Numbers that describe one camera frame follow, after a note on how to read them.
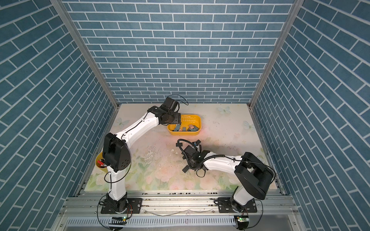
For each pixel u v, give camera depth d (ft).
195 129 3.37
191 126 3.43
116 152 1.66
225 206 2.42
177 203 2.48
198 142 3.23
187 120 3.66
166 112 2.18
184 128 3.46
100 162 2.49
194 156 2.20
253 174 1.47
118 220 2.37
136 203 2.43
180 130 3.39
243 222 2.41
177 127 3.43
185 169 2.84
